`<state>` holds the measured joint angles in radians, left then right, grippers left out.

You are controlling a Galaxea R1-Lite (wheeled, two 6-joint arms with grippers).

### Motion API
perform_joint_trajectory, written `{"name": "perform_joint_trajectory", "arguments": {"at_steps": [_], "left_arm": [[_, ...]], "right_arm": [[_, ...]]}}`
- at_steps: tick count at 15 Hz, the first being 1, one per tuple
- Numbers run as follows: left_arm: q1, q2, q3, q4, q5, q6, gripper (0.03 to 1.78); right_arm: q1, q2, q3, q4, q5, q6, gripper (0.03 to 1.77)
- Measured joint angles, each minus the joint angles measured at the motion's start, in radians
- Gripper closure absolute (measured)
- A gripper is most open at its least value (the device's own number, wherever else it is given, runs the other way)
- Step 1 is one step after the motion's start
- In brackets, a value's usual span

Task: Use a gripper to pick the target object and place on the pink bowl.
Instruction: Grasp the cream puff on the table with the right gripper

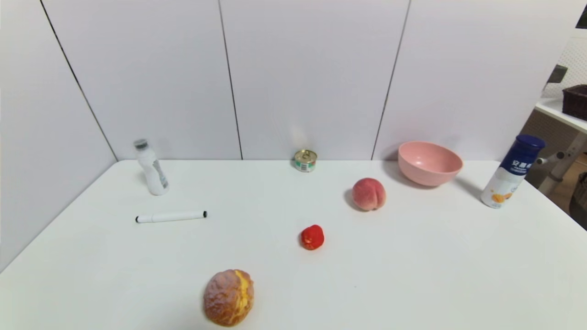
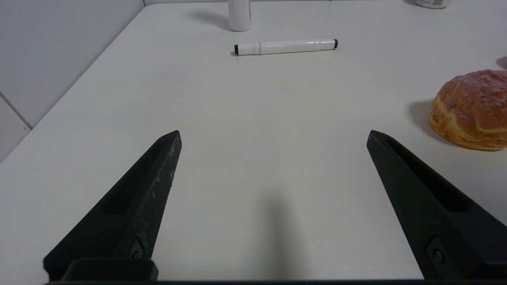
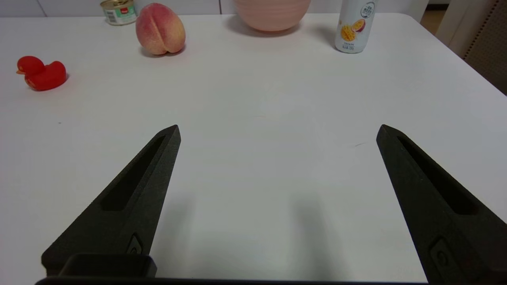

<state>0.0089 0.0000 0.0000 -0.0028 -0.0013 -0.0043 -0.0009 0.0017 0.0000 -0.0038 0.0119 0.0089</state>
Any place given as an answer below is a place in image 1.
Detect brown cream puff bread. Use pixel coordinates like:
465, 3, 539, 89
203, 269, 255, 327

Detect pink bowl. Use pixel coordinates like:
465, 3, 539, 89
398, 141, 464, 187

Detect small tin can green label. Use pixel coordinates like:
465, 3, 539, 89
294, 149, 318, 173

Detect red strawberry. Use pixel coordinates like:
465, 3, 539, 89
300, 225, 325, 251

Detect pink peach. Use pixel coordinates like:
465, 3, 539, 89
352, 177, 387, 212

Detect white marker pen black caps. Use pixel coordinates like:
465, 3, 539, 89
135, 210, 208, 224

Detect white plastic bottle grey cap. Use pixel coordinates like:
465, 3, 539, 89
133, 139, 170, 196

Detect white yogurt bottle blue cap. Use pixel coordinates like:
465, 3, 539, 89
481, 134, 547, 209

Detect dark grey chair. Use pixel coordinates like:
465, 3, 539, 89
569, 172, 587, 230

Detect dark woven basket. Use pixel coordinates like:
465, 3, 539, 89
562, 84, 587, 121

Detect white pegboard panel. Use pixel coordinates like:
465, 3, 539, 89
549, 36, 587, 98

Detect white metal frame leg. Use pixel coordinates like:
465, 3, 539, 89
536, 132, 587, 195

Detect grey bracket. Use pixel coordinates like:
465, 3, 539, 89
546, 65, 568, 84

